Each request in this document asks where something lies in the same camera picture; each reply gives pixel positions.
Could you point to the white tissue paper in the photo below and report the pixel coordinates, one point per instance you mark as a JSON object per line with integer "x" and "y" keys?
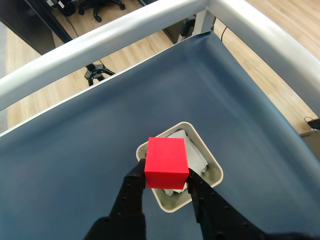
{"x": 197, "y": 160}

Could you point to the red cube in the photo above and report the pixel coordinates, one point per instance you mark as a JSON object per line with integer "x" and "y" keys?
{"x": 166, "y": 162}

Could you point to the black box under table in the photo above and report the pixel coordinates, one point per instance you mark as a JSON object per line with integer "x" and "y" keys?
{"x": 177, "y": 31}

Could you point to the beige square box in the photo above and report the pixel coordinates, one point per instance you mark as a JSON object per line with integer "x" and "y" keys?
{"x": 212, "y": 162}

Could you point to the blue-grey table mat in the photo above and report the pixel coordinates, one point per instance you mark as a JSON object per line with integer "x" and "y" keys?
{"x": 75, "y": 150}

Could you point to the black cabinet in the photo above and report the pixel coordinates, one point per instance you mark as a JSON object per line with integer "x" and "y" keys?
{"x": 27, "y": 22}

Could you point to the black tripod base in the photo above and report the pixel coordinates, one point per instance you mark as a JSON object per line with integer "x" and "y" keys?
{"x": 95, "y": 72}

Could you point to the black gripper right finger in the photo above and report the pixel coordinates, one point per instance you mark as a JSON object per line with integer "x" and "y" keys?
{"x": 217, "y": 220}

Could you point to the black office chair base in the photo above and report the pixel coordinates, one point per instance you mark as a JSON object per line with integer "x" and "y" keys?
{"x": 100, "y": 6}

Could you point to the white metal frame rail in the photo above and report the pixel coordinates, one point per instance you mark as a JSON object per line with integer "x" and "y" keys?
{"x": 125, "y": 27}

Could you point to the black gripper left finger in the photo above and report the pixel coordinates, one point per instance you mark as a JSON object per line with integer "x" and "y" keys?
{"x": 125, "y": 212}

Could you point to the white metal frame post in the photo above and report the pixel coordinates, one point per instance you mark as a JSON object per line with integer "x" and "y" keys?
{"x": 202, "y": 22}

